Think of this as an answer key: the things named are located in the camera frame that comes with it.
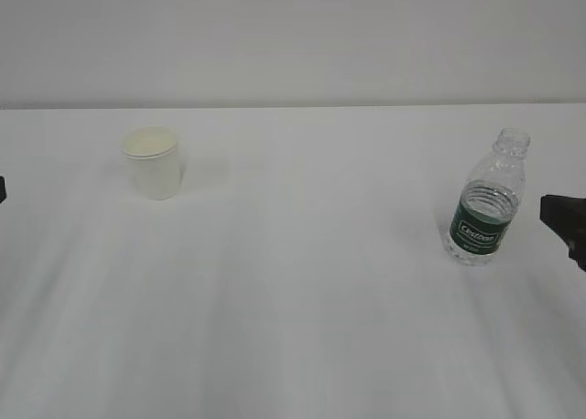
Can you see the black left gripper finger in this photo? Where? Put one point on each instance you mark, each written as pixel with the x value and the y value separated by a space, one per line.
pixel 2 189

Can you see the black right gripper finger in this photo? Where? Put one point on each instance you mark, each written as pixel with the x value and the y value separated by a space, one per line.
pixel 565 216

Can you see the clear green-label water bottle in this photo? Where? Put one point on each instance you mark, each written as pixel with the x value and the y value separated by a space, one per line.
pixel 489 200

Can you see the white paper cup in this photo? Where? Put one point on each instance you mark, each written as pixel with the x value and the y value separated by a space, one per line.
pixel 153 155

